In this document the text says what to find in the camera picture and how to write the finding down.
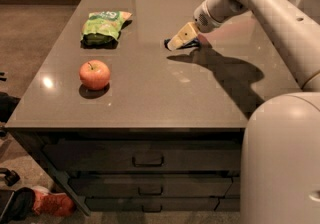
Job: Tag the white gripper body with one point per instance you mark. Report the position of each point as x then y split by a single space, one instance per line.
204 21

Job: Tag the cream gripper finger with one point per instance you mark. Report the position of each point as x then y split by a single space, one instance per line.
184 36

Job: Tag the blue rxbar blueberry bar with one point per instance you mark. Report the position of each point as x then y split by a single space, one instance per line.
190 44

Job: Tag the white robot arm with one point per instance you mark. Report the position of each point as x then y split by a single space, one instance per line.
280 159

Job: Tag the green rice chip bag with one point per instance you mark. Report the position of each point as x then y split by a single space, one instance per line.
103 27

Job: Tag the dark bag at left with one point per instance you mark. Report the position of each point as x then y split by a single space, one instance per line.
7 106

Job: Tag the red apple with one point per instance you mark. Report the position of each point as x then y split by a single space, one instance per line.
94 75

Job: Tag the middle right drawer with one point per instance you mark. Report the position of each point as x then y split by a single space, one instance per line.
234 189

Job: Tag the drawer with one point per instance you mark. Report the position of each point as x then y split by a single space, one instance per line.
144 156
234 189
116 186
152 205
228 205

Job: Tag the top left drawer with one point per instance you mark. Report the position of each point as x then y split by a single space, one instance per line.
144 156

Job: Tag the bottom right drawer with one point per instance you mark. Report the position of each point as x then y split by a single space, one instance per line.
228 205

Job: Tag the middle left drawer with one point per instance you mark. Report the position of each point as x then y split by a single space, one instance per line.
116 186

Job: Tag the bottom left drawer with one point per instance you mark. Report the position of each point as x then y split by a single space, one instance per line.
152 205

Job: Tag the red sneaker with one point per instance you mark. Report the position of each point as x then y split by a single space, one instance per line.
55 204

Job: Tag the black object on floor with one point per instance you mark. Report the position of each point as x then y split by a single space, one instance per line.
10 176

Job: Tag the black trouser leg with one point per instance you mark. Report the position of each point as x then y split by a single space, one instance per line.
16 205

